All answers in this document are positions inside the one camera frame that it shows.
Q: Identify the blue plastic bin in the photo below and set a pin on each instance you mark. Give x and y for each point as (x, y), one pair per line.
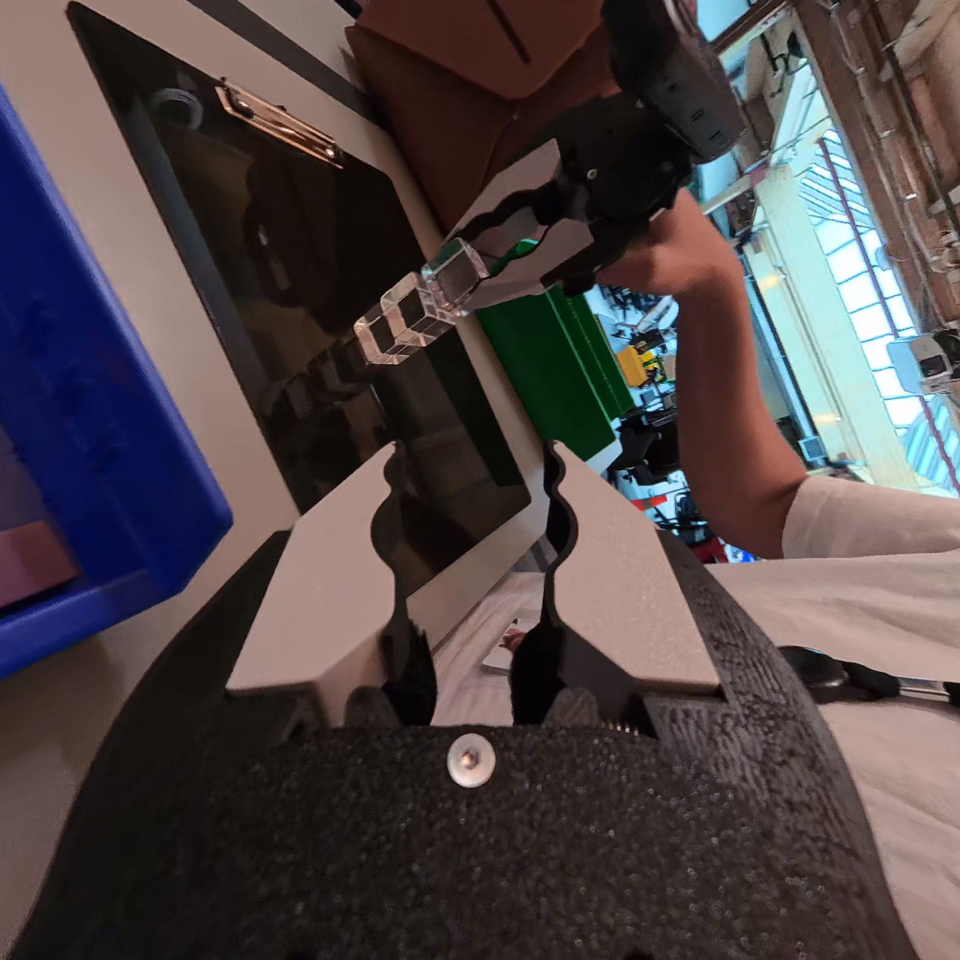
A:
(82, 390)

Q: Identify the person's right hand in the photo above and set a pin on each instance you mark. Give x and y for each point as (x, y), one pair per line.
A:
(667, 255)

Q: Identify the white security camera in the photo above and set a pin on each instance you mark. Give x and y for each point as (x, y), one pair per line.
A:
(926, 364)

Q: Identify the person's right forearm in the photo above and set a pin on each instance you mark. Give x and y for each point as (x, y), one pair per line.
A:
(720, 390)

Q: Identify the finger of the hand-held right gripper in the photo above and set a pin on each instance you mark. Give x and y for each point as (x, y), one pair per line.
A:
(517, 184)
(559, 255)

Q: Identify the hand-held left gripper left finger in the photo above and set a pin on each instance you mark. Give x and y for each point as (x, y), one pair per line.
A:
(322, 592)

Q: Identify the clear acrylic cube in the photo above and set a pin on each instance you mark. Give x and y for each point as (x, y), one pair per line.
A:
(386, 341)
(420, 304)
(456, 271)

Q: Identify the green plastic bin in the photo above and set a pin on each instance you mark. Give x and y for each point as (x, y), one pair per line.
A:
(555, 367)

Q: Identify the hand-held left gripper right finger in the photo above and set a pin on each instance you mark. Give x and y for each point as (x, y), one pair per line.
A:
(630, 600)

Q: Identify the black clipboard with metal clip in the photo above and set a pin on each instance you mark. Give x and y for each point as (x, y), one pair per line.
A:
(247, 247)

